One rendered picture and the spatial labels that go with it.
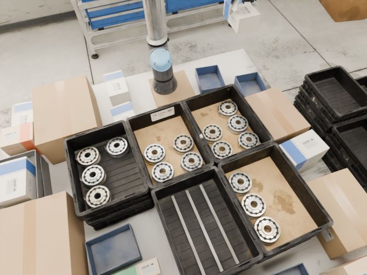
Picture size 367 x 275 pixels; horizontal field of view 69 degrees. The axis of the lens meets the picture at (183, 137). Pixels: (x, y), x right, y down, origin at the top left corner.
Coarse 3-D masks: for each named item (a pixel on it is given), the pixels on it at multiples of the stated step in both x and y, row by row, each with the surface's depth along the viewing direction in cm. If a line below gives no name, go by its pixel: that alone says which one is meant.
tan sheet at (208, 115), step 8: (216, 104) 146; (192, 112) 143; (200, 112) 143; (208, 112) 143; (216, 112) 143; (200, 120) 140; (208, 120) 140; (216, 120) 140; (224, 120) 140; (200, 128) 137; (224, 128) 137; (248, 128) 136; (224, 136) 134; (232, 136) 134; (232, 144) 131
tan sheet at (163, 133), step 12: (168, 120) 141; (180, 120) 141; (144, 132) 137; (156, 132) 137; (168, 132) 137; (180, 132) 136; (144, 144) 133; (168, 144) 133; (168, 156) 129; (180, 156) 129; (180, 168) 125
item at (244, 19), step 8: (224, 0) 148; (240, 0) 147; (224, 8) 151; (240, 8) 143; (248, 8) 142; (224, 16) 154; (232, 16) 144; (240, 16) 138; (248, 16) 138; (256, 16) 139; (232, 24) 147; (240, 24) 140; (248, 24) 142; (256, 24) 143; (240, 32) 144
